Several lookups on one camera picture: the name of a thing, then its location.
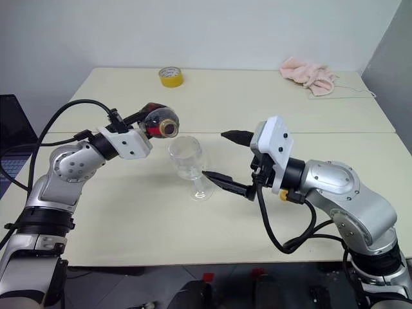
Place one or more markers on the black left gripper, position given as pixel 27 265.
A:
pixel 135 125

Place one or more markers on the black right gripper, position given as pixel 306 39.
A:
pixel 264 170

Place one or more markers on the small dark drink bottle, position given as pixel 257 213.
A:
pixel 157 119

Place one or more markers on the clear wine glass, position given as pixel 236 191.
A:
pixel 186 161

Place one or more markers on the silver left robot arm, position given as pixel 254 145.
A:
pixel 71 167

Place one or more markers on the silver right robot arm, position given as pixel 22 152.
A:
pixel 338 180

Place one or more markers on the yellow tape roll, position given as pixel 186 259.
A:
pixel 172 80

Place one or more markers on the pink towel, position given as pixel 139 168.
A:
pixel 309 75

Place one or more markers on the dark laptop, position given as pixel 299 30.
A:
pixel 13 122

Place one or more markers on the thin white thread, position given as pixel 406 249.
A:
pixel 355 90

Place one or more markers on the dark rounded shape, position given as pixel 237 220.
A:
pixel 193 294

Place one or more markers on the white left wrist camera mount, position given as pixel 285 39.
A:
pixel 128 145

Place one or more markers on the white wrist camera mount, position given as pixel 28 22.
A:
pixel 128 145
pixel 273 141

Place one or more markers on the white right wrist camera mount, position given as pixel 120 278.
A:
pixel 273 141

